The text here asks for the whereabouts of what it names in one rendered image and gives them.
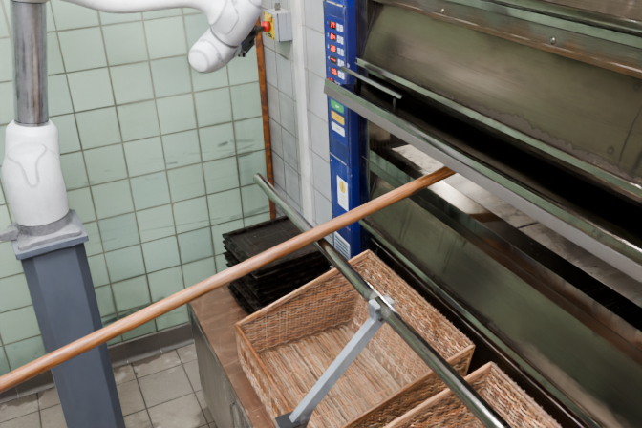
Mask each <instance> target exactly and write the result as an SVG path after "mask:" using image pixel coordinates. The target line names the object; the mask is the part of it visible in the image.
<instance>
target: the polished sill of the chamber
mask: <svg viewBox="0 0 642 428"><path fill-rule="evenodd" d="M370 161H371V162H372V163H374V164H375V165H377V166H378V167H379V168H381V169H382V170H384V171H385V172H387V173H388V174H390V175H391V176H392V177H394V178H395V179H397V180H398V181H400V182H401V183H403V184H404V185H405V184H407V183H409V182H412V181H414V180H416V179H418V178H421V177H423V176H425V175H427V174H429V172H427V171H425V170H424V169H422V168H421V167H419V166H418V165H416V164H414V163H413V162H411V161H410V160H407V159H406V158H404V157H403V156H401V155H400V154H398V153H397V152H396V151H394V150H393V149H391V148H390V147H388V146H386V145H385V146H380V147H376V148H373V149H370ZM417 194H419V196H420V197H422V198H423V199H425V200H426V201H428V202H429V203H431V204H432V205H434V206H435V207H437V208H438V209H439V210H441V211H442V212H444V213H445V214H447V215H448V216H449V217H451V218H452V219H454V220H455V221H457V222H458V223H459V224H461V225H463V226H464V227H466V228H467V229H468V230H470V231H471V232H473V233H474V234H476V235H477V236H478V237H480V238H481V239H483V240H484V241H486V242H487V243H488V244H490V245H491V246H493V247H494V248H496V249H497V250H498V251H499V252H501V253H502V254H504V255H505V256H506V257H508V258H509V259H511V260H512V261H514V262H515V263H516V264H518V265H519V266H521V267H522V268H524V269H525V270H527V271H528V272H530V273H531V274H533V275H534V276H535V277H537V278H538V279H540V280H541V281H543V282H544V283H546V284H547V285H548V286H550V287H551V288H553V289H555V290H556V291H557V292H559V293H560V294H562V295H563V296H565V297H566V299H568V300H569V301H571V302H572V303H574V304H575V305H576V306H578V307H579V308H581V309H582V310H584V311H585V312H587V313H588V314H590V315H591V316H593V317H594V318H595V319H597V320H598V321H600V322H601V323H603V324H604V325H605V326H607V327H608V328H610V329H611V330H613V331H614V332H616V333H617V334H619V335H620V336H622V337H623V338H624V339H626V340H627V341H629V342H630V343H632V344H633V346H635V347H636V348H638V349H639V350H641V351H642V308H641V307H639V306H637V305H636V304H634V303H633V302H632V301H631V300H629V299H627V298H626V297H624V296H623V295H621V294H620V293H618V292H616V291H615V290H613V289H611V288H610V287H608V286H606V285H605V284H603V283H602V282H600V281H598V280H597V279H595V278H594V277H592V276H591V275H589V274H587V273H586V272H584V271H583V270H581V269H580V268H578V267H576V266H575V265H574V264H572V263H571V262H569V261H567V260H566V259H564V258H563V257H561V256H560V255H558V254H556V253H555V252H553V251H552V250H550V249H549V248H547V247H545V246H543V245H542V244H540V243H539V242H537V241H535V240H534V239H532V238H531V237H529V236H527V235H526V234H524V233H523V232H522V231H521V230H519V229H517V228H516V227H514V226H513V225H511V224H509V223H507V222H506V221H504V220H503V219H501V218H500V217H498V216H496V215H495V214H493V213H492V212H490V211H489V210H487V209H485V208H484V207H482V206H481V205H479V204H478V203H475V202H474V201H472V200H471V199H469V198H467V197H466V196H464V195H463V194H461V193H460V192H459V191H457V190H456V189H454V188H453V187H451V186H450V185H448V184H446V183H445V182H443V181H440V182H437V183H435V184H433V185H431V186H429V187H427V188H425V189H422V190H420V191H418V192H417Z"/></svg>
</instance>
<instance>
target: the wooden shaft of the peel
mask: <svg viewBox="0 0 642 428"><path fill-rule="evenodd" d="M455 174H457V172H455V171H453V170H452V169H450V168H448V167H447V166H443V167H441V168H440V169H437V170H435V171H433V172H431V173H429V174H427V175H425V176H423V177H421V178H418V179H416V180H414V181H412V182H409V183H407V184H405V185H403V186H401V187H399V188H397V189H395V190H393V191H391V192H389V193H387V194H385V195H382V196H380V197H378V198H376V199H374V200H372V201H370V202H368V203H365V204H362V205H361V206H359V207H357V208H355V209H353V210H351V211H349V212H347V213H344V214H342V215H340V216H338V217H336V218H334V219H332V220H330V221H328V222H325V223H323V224H321V225H319V226H317V227H315V228H313V229H311V230H308V231H306V232H304V233H302V234H300V235H298V236H296V237H294V238H292V239H289V240H287V241H285V242H283V243H282V244H280V245H278V246H275V247H272V248H270V249H268V250H266V251H264V252H262V253H260V254H258V255H256V256H253V257H251V258H249V259H247V260H245V261H243V262H242V263H240V264H238V265H236V266H233V267H230V268H228V269H226V270H224V271H222V272H220V273H218V274H215V275H213V276H211V277H209V278H207V279H205V280H203V281H201V282H200V283H197V284H195V285H193V286H191V287H189V288H187V289H184V290H182V291H179V292H177V293H175V294H173V295H171V296H169V297H167V298H165V299H163V300H160V301H159V302H157V303H155V304H153V305H151V306H149V307H147V308H145V309H142V310H139V311H137V312H135V313H133V314H131V315H129V316H127V317H125V318H122V319H120V320H118V321H117V322H115V323H113V324H111V325H109V326H107V327H104V328H102V329H100V330H98V331H96V332H93V333H91V334H89V335H86V336H84V337H82V338H80V339H78V340H76V341H75V342H73V343H71V344H68V345H66V346H64V347H62V348H60V349H58V350H56V351H54V352H52V353H48V354H46V355H44V356H42V357H40V358H38V359H36V360H34V361H32V362H30V363H28V364H26V365H24V366H22V367H20V368H18V369H16V370H13V371H11V372H9V373H7V374H4V375H2V376H0V394H1V393H3V392H5V391H7V390H8V389H10V388H12V387H14V386H16V385H18V384H20V383H22V382H25V381H27V380H29V379H31V378H33V377H35V376H37V375H40V374H42V373H44V372H46V371H48V370H50V369H52V368H54V367H56V366H58V365H60V364H62V363H64V362H66V361H68V360H70V359H72V358H74V357H76V356H79V355H81V354H83V353H86V352H88V351H89V350H91V349H93V348H95V347H97V346H99V345H101V344H104V343H106V342H108V341H110V340H112V339H114V338H116V337H118V336H120V335H122V334H124V333H126V332H128V331H131V330H133V329H135V328H137V327H139V326H141V325H143V324H145V323H147V322H149V321H151V320H153V319H155V318H158V317H160V316H162V315H164V314H166V313H168V312H170V311H171V310H174V309H176V308H178V307H180V306H182V305H185V304H187V303H189V302H191V301H193V300H195V299H197V298H199V297H201V296H203V295H205V294H207V293H209V292H211V291H213V290H215V289H218V288H220V287H222V286H224V285H226V284H228V283H230V282H232V281H234V280H236V279H239V278H241V277H243V276H245V275H247V274H249V273H250V272H252V271H254V270H256V269H258V268H261V267H264V266H266V265H268V264H270V263H272V262H274V261H276V260H278V259H280V258H282V257H284V256H286V255H288V254H290V253H292V252H294V251H296V250H298V249H300V248H302V247H304V246H307V245H309V244H311V243H313V242H315V241H318V240H320V239H322V238H324V237H326V236H328V235H330V234H332V233H334V232H335V231H337V230H339V229H341V228H343V227H346V226H348V225H351V224H353V223H355V222H357V221H359V220H361V219H363V218H365V217H367V216H369V215H372V214H374V213H376V212H377V211H379V210H381V209H383V208H385V207H387V206H389V205H391V204H393V203H396V202H399V201H401V200H403V199H405V198H407V197H409V196H411V195H413V194H415V193H417V192H418V191H420V190H422V189H425V188H427V187H429V186H431V185H433V184H435V183H437V182H440V181H442V180H444V179H446V178H448V177H450V176H453V175H455Z"/></svg>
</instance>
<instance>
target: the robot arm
mask: <svg viewBox="0 0 642 428"><path fill-rule="evenodd" d="M60 1H64V2H68V3H72V4H76V5H79V6H82V7H85V8H88V9H91V10H95V11H102V12H107V13H115V14H128V13H138V12H147V11H161V10H170V9H178V8H192V9H196V10H198V11H201V12H203V13H204V14H205V15H206V17H207V20H208V23H209V24H210V25H211V26H210V28H209V29H208V30H207V31H206V33H205V34H204V35H203V36H202V37H201V38H199V40H198V42H196V43H195V44H194V45H193V47H192V48H191V50H190V52H189V55H188V60H189V63H190V65H191V66H192V67H193V68H194V69H195V70H197V71H198V72H199V73H204V74H207V73H212V72H216V71H218V70H220V69H222V67H224V66H225V65H226V64H227V63H228V62H229V61H230V60H231V59H233V58H234V57H236V56H237V55H238V57H246V54H247V53H248V51H249V50H250V49H251V48H252V47H253V45H254V44H255V40H254V38H255V37H256V36H258V33H259V32H262V31H264V30H265V29H264V26H257V25H255V24H256V22H257V20H258V18H259V16H260V13H261V9H262V8H261V6H262V2H261V0H60ZM47 2H49V0H10V22H11V68H12V92H13V116H14V120H13V121H12V122H11V123H10V124H9V125H8V126H7V128H6V136H5V158H4V161H3V165H2V175H3V181H4V185H5V189H6V193H7V197H8V200H9V203H10V206H11V211H12V213H13V216H14V219H15V222H14V223H12V224H11V227H9V228H7V229H5V230H2V231H0V241H10V240H18V244H17V247H18V250H20V251H24V250H27V249H30V248H32V247H35V246H41V245H45V244H48V243H51V242H55V241H59V240H62V239H66V238H70V237H76V236H79V235H81V234H82V230H81V228H80V227H79V226H77V225H76V223H75V220H74V218H73V216H72V215H73V212H72V209H69V206H68V198H67V192H66V187H65V182H64V179H63V175H62V172H61V168H60V158H59V157H60V152H59V140H58V130H57V128H56V126H55V125H54V124H53V123H52V122H51V121H50V120H49V95H48V49H47Z"/></svg>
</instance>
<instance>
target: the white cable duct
mask: <svg viewBox="0 0 642 428"><path fill-rule="evenodd" d="M290 7H291V23H292V38H293V54H294V70H295V85H296V100H297V116H298V131H299V146H300V161H301V177H302V192H303V208H304V218H305V219H306V220H307V221H308V222H309V223H310V224H311V225H312V209H311V192H310V159H309V142H308V124H307V107H306V90H305V73H304V56H303V38H302V22H301V5H300V0H290Z"/></svg>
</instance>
